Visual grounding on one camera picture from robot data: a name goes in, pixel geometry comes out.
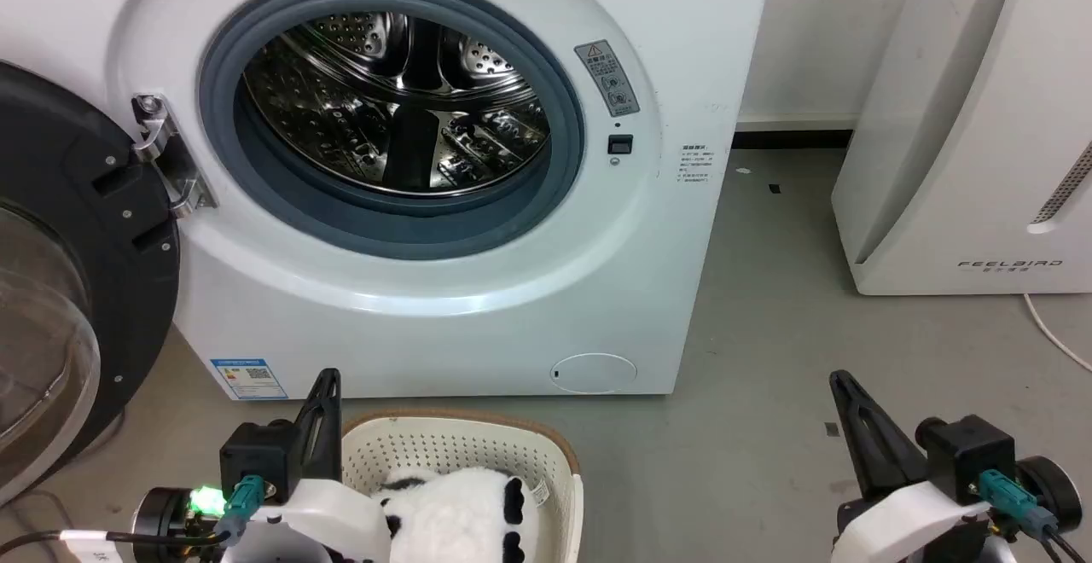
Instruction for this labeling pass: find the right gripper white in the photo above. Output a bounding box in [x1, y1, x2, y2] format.
[828, 369, 992, 563]

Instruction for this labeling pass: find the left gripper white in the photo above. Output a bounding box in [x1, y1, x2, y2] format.
[220, 368, 393, 563]

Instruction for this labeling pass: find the white and black plush toy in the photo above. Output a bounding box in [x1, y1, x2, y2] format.
[375, 466, 550, 563]

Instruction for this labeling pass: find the black washing machine door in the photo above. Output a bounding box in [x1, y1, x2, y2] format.
[0, 61, 182, 506]

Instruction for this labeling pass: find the stainless steel washing machine drum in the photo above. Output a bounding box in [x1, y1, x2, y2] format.
[242, 11, 551, 199]

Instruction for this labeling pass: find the blue energy label sticker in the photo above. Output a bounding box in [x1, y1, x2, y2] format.
[210, 358, 289, 401]

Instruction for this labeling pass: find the white plastic laundry basket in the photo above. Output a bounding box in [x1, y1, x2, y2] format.
[340, 411, 585, 563]

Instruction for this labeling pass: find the grey rubber door gasket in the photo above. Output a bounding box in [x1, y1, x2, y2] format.
[197, 0, 586, 261]

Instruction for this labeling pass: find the round white filter cover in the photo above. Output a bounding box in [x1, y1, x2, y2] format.
[549, 353, 638, 395]

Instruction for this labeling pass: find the silver metal door hinge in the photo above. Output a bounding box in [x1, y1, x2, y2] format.
[131, 94, 218, 219]

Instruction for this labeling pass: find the white air purifier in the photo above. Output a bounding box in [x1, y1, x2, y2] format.
[831, 0, 1092, 297]

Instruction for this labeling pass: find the small white text label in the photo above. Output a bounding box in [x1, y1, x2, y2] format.
[679, 144, 716, 184]

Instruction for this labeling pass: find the white front-load washing machine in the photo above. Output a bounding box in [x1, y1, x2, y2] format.
[0, 0, 777, 402]

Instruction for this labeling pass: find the grey warning sticker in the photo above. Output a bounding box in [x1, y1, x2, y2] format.
[573, 39, 641, 118]

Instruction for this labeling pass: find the left arm teal plug cable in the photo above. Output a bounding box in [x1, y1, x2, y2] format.
[0, 475, 266, 563]

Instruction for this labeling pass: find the arm teal plug cable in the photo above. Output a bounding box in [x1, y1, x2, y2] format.
[978, 468, 1092, 563]
[0, 475, 266, 563]

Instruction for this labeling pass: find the right arm teal plug cable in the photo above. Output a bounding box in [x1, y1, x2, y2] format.
[978, 468, 1092, 563]

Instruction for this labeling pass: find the white power cable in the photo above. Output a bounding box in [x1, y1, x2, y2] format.
[1023, 293, 1092, 374]

